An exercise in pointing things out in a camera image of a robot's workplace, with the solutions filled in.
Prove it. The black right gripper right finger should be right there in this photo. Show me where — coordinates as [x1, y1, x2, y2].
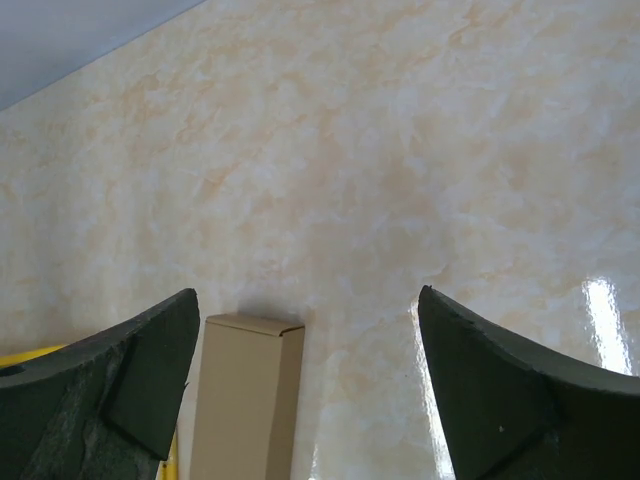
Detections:
[418, 286, 639, 479]

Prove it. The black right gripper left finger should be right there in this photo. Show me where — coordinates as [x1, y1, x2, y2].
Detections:
[1, 288, 200, 479]

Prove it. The yellow utility knife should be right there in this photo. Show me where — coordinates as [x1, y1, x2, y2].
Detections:
[0, 345, 179, 480]

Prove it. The brown cardboard express box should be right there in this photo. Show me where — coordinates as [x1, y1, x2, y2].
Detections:
[190, 314, 305, 480]

